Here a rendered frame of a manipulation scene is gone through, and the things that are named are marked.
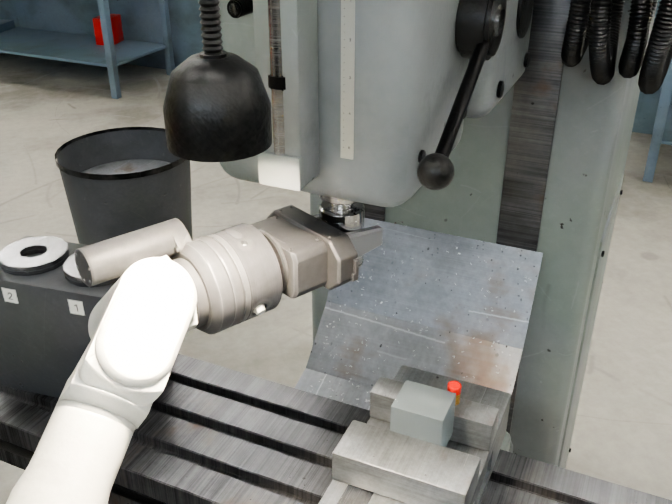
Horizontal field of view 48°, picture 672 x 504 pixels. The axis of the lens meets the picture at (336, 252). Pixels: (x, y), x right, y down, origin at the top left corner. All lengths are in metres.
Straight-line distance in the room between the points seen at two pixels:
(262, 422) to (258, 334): 1.76
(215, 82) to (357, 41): 0.16
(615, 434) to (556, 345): 1.32
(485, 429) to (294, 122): 0.45
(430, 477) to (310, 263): 0.26
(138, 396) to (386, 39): 0.34
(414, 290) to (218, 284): 0.57
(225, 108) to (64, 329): 0.62
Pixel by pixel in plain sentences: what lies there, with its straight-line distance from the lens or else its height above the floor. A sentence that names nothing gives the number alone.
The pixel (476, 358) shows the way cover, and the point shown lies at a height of 0.92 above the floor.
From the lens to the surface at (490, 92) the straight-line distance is 0.80.
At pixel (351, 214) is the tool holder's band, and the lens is 0.76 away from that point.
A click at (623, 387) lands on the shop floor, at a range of 2.72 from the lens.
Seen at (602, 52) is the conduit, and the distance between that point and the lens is 0.86.
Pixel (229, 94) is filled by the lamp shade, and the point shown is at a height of 1.46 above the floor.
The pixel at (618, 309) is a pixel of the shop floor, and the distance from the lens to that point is 3.13.
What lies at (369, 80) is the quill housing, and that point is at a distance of 0.62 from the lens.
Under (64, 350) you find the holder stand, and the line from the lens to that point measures 1.08.
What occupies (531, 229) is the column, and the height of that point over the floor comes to 1.10.
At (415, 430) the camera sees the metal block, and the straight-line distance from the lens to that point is 0.86.
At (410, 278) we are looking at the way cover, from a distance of 1.19.
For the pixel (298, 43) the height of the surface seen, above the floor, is 1.46.
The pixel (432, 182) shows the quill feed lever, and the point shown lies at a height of 1.36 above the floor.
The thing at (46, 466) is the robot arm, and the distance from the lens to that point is 0.62.
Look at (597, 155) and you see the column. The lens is 1.08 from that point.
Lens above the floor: 1.60
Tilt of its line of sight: 29 degrees down
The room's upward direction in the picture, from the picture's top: straight up
